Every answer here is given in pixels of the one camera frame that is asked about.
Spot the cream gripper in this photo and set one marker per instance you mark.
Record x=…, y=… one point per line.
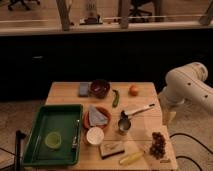
x=168, y=114

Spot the orange apple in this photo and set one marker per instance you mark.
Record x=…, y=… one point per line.
x=133, y=90

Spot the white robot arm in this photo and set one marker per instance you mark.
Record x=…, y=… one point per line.
x=185, y=83

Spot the metal cup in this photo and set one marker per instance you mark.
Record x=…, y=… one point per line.
x=123, y=126

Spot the dark grape bunch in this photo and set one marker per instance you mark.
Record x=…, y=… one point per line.
x=157, y=148

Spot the yellow banana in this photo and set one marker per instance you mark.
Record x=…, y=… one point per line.
x=131, y=158

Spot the green cucumber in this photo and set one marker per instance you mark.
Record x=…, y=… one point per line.
x=116, y=98

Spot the brown topped sponge block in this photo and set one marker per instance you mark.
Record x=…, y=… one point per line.
x=108, y=149

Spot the grey folded cloth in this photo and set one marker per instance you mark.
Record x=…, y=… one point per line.
x=97, y=116

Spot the dark red bowl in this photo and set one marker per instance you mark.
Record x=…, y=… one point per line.
x=99, y=88

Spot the blue sponge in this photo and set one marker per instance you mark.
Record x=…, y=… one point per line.
x=83, y=89

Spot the metal fork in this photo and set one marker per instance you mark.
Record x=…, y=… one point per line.
x=75, y=138

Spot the green plastic tray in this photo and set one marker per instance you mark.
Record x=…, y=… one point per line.
x=54, y=118

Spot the black camera stand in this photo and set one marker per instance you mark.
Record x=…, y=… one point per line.
x=19, y=137

